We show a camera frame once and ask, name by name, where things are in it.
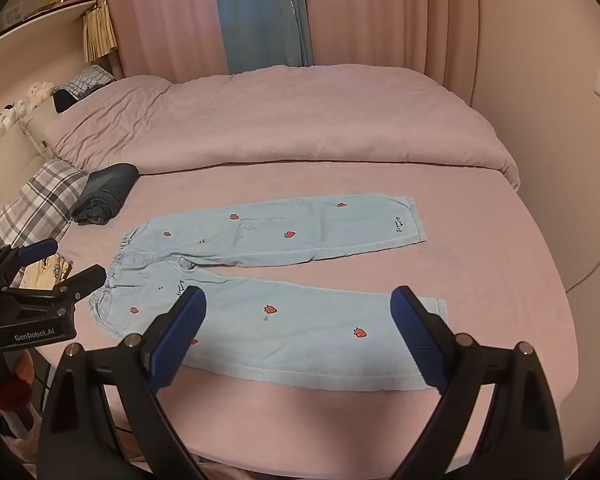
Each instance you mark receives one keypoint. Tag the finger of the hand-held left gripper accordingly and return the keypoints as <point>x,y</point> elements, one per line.
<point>82,280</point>
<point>37,251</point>

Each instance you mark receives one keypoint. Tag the pink curtain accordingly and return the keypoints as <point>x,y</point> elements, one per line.
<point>165,15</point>
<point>390,15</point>

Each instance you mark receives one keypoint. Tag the cream printed cloth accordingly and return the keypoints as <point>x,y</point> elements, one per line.
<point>47,272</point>

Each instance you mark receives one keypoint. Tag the blue curtain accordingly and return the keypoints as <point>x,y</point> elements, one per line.
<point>260,10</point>

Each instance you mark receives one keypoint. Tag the pink pillow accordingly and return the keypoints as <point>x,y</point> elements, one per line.
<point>305,120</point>

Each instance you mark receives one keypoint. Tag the checkered dark pillow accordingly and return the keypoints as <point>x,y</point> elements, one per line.
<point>87,80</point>

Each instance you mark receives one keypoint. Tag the dark folded jeans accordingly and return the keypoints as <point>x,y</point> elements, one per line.
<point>107,187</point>

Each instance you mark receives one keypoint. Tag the pink bed sheet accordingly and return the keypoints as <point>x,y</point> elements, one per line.
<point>480,285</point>

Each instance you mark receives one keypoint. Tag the plaid pillow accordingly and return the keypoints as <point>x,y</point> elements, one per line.
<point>35,200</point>

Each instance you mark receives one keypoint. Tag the light blue shirt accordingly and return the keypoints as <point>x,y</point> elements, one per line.
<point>280,240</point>

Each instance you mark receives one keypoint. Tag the white plush toy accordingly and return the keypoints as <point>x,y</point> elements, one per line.
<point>7,117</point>
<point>41,92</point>

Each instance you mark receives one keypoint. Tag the yellow fringed cloth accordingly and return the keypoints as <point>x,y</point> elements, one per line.
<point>99,32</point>

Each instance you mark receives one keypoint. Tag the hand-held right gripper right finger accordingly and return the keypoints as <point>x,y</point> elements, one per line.
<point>420,345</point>

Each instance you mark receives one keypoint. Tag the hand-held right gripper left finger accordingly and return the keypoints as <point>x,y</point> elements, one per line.
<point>177,342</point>

